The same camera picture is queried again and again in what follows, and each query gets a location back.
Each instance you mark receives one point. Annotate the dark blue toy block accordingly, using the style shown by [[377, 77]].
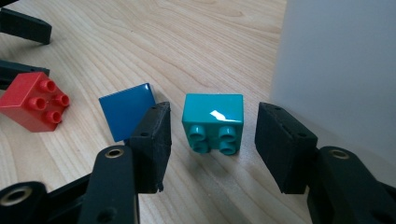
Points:
[[124, 112]]

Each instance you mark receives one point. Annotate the white plastic bin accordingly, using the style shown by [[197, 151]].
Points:
[[336, 77]]

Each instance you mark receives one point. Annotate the teal square toy block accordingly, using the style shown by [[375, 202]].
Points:
[[211, 109]]

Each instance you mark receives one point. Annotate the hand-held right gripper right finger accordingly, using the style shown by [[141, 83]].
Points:
[[286, 149]]

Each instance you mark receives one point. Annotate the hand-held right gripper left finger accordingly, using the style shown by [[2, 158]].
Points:
[[152, 149]]

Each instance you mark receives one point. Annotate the red toy block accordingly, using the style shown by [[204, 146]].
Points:
[[25, 105]]

